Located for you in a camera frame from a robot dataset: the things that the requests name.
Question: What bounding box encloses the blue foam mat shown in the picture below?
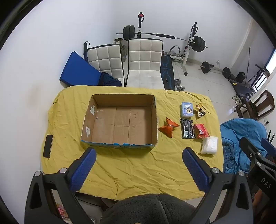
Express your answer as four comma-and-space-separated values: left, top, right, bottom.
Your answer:
60, 51, 102, 88

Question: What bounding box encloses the brown wooden chair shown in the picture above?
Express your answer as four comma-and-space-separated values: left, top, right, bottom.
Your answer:
234, 90, 275, 120

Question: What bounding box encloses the black exercise machine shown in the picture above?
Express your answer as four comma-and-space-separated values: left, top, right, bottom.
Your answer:
229, 63, 271, 99

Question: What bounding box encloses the white padded chair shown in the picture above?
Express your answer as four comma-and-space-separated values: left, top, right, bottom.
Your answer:
87, 44, 125, 86
125, 38, 164, 89

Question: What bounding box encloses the barbell with black plates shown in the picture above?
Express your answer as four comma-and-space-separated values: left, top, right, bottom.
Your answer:
116, 25, 208, 52

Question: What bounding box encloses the small barbell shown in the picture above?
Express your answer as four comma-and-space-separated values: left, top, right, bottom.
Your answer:
199, 61, 231, 78

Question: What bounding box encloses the dark blue cloth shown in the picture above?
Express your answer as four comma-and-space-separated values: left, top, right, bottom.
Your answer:
98, 72, 122, 87

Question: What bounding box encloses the gold patterned snack packet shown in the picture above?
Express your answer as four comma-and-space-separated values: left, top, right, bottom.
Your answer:
194, 102, 207, 118

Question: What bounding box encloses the cardboard box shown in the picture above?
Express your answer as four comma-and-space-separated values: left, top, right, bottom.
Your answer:
80, 94, 158, 149

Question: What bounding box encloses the yellow tablecloth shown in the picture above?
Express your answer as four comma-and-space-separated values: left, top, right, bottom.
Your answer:
41, 85, 223, 201

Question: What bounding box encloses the red packet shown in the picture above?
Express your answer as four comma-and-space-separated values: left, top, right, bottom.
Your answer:
193, 123, 210, 139

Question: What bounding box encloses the light blue tissue packet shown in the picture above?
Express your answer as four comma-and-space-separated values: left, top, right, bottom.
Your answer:
180, 102, 194, 118

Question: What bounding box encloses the blue blanket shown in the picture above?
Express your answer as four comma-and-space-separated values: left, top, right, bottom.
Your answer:
220, 118, 269, 175

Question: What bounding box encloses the barbell on rack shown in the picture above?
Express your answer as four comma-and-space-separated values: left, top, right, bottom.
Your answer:
136, 13, 199, 76

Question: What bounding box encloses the black packet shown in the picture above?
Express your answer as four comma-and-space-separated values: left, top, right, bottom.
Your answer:
180, 118, 196, 139

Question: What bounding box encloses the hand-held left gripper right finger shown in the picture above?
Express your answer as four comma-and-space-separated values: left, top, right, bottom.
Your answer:
182, 147, 254, 224

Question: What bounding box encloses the metal dumbbell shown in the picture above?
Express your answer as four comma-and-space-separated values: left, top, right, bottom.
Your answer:
174, 79, 185, 92

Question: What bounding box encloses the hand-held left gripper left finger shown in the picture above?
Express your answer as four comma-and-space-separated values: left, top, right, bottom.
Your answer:
25, 147, 97, 224

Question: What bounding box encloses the grey fleece clothing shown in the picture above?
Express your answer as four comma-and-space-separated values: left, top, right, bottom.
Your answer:
100, 193, 196, 224

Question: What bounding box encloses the black blue bench pad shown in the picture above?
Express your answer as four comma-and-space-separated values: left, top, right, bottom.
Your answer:
160, 54, 175, 90

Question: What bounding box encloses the orange snack packet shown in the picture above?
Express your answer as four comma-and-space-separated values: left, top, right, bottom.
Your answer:
158, 117, 180, 138

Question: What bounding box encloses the black phone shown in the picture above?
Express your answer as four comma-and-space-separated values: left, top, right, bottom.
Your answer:
43, 135, 53, 159

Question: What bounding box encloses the white soft packet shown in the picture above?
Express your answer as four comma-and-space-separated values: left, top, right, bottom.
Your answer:
200, 136, 219, 155

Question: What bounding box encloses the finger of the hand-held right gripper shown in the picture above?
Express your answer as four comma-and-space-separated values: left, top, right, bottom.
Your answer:
240, 137, 272, 166
260, 138, 276, 154

